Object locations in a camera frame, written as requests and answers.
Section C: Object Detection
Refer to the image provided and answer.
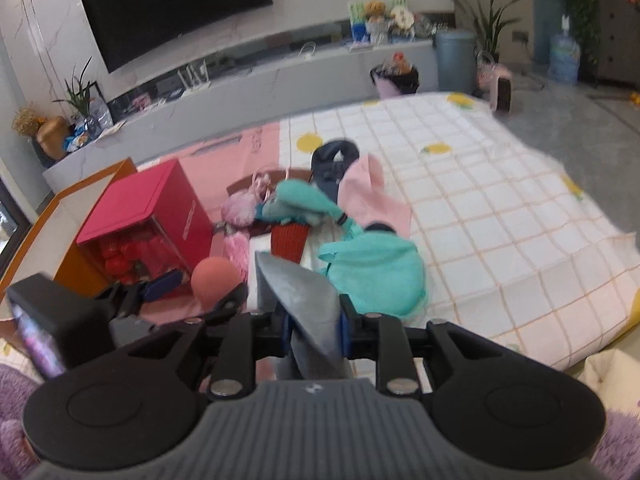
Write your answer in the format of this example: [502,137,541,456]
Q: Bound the orange foam ball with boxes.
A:
[190,257,242,310]

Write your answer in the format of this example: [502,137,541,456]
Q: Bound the teal fabric bag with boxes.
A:
[318,230,427,318]

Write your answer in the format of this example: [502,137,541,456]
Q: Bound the silver grey pouch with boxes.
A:
[255,252,352,380]

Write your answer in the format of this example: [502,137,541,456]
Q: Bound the red knitted cloth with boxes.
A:
[270,222,310,263]

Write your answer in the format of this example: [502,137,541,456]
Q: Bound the pink drawstring pouch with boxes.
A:
[220,167,290,228]

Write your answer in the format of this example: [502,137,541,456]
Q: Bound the white tissue pack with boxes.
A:
[246,222,343,311]

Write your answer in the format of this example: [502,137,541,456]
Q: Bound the brown leather piece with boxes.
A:
[227,171,270,200]

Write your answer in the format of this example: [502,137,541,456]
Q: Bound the teal dinosaur plush toy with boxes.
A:
[255,179,348,226]

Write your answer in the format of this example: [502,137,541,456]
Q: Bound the navy blue fabric headband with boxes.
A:
[311,140,360,203]

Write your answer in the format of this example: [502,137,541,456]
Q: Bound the pink fluffy cloth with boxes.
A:
[224,232,250,282]

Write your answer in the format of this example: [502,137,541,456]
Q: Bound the red lidded transparent box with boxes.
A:
[76,159,214,285]

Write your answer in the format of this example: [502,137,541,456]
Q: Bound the orange cardboard storage box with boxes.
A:
[1,158,137,297]

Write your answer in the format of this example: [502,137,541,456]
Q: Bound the pink printed mat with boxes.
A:
[137,122,280,325]

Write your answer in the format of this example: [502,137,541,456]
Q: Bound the checkered lemon table cloth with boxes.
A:
[280,93,639,370]

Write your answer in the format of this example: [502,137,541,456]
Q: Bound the green plant in glass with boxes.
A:
[55,58,100,139]

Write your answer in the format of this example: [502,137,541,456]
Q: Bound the golden vase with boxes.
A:
[36,116,70,162]

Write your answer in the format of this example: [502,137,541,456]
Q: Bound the white wifi router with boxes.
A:
[177,61,210,96]

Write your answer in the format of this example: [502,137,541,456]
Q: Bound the dried yellow flowers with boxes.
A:
[12,105,47,138]

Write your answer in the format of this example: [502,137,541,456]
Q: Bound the pink bin with black bag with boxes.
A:
[370,51,420,100]

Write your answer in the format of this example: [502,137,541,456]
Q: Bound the pink space heater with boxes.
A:
[476,51,513,114]

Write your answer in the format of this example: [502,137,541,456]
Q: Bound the grey round trash bin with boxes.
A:
[434,29,477,94]

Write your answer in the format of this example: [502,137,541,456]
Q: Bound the teddy bear figure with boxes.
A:
[363,0,386,23]

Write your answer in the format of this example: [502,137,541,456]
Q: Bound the green potted floor plant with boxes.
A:
[450,0,523,62]

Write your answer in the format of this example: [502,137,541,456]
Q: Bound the blue water bottle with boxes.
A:
[548,14,582,84]

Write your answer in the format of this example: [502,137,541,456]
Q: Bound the black wall television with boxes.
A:
[81,0,272,73]

